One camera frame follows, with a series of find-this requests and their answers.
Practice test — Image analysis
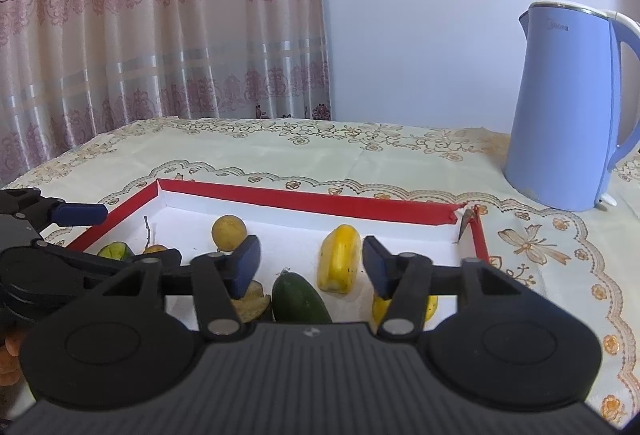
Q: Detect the large yellow pepper piece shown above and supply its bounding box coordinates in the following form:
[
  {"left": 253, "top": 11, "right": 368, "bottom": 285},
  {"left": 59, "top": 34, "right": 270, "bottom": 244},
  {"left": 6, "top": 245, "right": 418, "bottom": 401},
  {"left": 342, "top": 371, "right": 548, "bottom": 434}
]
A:
[{"left": 369, "top": 293, "right": 438, "bottom": 332}]

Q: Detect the red shallow tray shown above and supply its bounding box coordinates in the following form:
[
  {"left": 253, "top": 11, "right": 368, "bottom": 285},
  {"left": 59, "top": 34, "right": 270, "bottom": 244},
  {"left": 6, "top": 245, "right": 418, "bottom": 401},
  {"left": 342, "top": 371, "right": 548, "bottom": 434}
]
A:
[{"left": 68, "top": 179, "right": 488, "bottom": 292}]

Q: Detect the blue electric kettle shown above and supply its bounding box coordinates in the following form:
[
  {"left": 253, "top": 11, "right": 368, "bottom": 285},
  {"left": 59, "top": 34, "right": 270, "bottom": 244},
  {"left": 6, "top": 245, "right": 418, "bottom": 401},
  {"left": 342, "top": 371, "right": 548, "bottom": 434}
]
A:
[{"left": 503, "top": 0, "right": 639, "bottom": 212}]

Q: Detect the cream embroidered tablecloth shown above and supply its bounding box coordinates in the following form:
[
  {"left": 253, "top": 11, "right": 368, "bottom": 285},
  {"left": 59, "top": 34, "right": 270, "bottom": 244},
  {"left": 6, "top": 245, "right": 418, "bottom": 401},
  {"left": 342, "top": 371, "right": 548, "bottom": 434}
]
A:
[{"left": 1, "top": 117, "right": 639, "bottom": 426}]

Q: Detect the pink patterned curtain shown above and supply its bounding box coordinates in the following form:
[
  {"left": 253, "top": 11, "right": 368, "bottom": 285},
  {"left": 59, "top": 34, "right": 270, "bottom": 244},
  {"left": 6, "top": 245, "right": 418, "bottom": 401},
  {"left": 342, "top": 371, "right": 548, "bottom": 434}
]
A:
[{"left": 1, "top": 0, "right": 331, "bottom": 182}]

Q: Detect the person's left hand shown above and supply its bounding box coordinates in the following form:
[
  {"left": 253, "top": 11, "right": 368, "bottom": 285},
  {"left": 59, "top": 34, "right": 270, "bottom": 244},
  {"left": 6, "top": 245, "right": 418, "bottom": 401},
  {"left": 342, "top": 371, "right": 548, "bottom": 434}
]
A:
[{"left": 0, "top": 330, "right": 26, "bottom": 387}]

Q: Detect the yellow longan fruit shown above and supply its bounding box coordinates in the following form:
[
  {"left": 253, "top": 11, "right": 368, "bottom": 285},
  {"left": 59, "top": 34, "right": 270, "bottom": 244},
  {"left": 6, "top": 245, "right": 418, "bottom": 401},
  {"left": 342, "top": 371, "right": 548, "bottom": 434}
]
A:
[{"left": 212, "top": 215, "right": 247, "bottom": 252}]

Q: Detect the small yellow pepper piece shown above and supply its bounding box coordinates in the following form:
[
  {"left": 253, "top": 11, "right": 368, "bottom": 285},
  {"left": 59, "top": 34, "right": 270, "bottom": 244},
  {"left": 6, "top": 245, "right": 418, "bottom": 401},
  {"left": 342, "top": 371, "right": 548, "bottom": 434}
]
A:
[{"left": 317, "top": 224, "right": 361, "bottom": 294}]

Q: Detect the cut green cucumber piece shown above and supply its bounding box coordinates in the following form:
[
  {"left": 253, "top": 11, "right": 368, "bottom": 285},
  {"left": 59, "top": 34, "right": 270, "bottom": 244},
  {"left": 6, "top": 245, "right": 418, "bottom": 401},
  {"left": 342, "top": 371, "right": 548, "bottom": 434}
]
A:
[{"left": 271, "top": 271, "right": 332, "bottom": 325}]

